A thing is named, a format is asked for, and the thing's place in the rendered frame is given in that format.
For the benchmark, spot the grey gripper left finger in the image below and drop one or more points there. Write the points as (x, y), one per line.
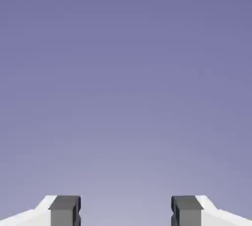
(62, 212)

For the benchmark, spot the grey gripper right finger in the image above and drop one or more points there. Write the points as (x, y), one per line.
(189, 212)

